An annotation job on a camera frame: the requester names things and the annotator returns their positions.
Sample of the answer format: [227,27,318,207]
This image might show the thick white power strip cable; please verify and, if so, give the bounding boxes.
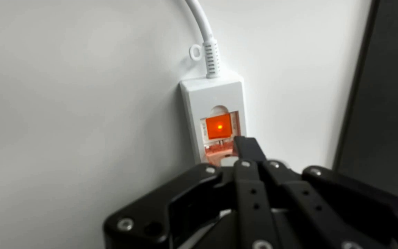
[183,0,224,81]

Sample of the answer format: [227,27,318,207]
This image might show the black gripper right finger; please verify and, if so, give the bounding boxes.
[248,136,398,249]

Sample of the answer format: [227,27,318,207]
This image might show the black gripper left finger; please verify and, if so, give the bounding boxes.
[103,135,281,249]

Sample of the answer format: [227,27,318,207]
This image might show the white power strip orange switch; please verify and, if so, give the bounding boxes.
[179,75,249,169]

